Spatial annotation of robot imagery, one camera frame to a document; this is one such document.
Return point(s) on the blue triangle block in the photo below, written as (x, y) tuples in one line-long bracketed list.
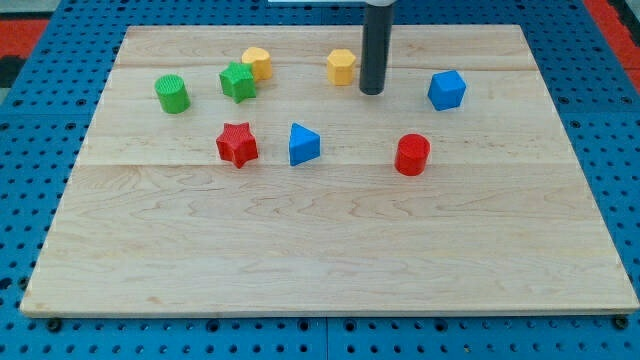
[(304, 144)]

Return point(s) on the blue cube block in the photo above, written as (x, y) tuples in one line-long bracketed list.
[(446, 90)]

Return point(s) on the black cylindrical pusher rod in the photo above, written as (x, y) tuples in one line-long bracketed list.
[(376, 36)]

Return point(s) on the red cylinder block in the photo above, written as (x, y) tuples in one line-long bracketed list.
[(412, 153)]

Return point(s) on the green cylinder block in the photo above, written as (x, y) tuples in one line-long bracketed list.
[(172, 94)]

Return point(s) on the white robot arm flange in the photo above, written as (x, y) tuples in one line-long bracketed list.
[(380, 3)]

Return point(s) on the green star block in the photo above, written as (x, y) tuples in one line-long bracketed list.
[(237, 82)]

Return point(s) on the yellow hexagon block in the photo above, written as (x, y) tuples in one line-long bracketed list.
[(340, 67)]

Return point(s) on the light wooden board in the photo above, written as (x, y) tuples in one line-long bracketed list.
[(154, 224)]

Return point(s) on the red star block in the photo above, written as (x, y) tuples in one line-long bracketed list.
[(237, 144)]

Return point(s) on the yellow heart block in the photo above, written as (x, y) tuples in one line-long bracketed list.
[(260, 61)]

